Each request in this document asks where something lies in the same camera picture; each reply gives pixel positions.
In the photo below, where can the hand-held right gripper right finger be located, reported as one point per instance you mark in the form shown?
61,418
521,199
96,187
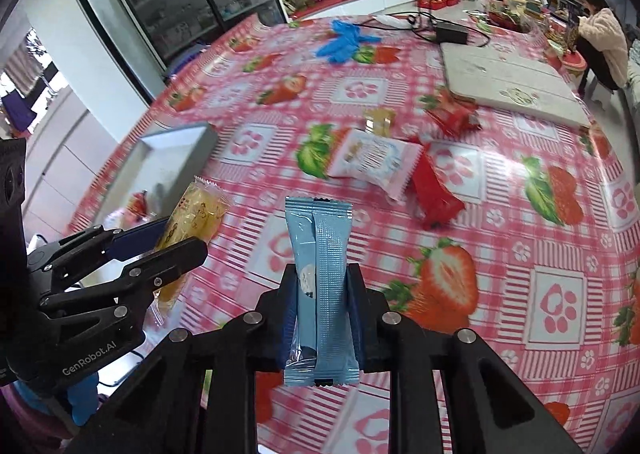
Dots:
357,329

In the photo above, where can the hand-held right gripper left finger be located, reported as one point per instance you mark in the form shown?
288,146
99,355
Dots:
287,324

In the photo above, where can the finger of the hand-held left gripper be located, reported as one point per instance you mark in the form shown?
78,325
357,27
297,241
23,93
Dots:
175,256
135,236

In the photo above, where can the light yellow snack packet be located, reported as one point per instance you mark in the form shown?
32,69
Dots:
197,209

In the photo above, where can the light blue snack packet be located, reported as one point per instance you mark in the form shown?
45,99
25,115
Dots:
325,254

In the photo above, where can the grey cardboard box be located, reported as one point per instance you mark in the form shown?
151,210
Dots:
160,159

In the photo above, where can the plain red snack packet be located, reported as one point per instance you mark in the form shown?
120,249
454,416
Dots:
435,189

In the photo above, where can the gold snack packet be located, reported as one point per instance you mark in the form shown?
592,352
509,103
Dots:
376,121

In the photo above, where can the person's left forearm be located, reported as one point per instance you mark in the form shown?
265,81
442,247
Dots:
30,426

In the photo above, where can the person's left hand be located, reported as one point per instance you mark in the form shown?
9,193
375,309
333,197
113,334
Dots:
82,401

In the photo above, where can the white pink snack packet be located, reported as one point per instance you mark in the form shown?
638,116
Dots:
372,159

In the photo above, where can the red snack packet white print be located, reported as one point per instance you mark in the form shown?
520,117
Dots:
452,114

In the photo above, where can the blue disposable gloves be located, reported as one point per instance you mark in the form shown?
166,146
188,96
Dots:
345,41

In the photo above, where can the white folded mat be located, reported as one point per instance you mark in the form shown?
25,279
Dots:
510,79

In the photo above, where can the black power adapter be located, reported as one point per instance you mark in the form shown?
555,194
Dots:
451,33

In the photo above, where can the white plastic bag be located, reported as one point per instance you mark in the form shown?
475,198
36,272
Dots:
392,20

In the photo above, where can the red gift boxes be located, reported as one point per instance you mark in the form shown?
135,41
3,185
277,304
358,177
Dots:
437,0

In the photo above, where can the red round side table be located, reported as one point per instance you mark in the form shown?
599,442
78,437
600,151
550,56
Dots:
575,63

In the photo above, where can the pile of gift boxes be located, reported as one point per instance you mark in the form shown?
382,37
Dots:
525,14

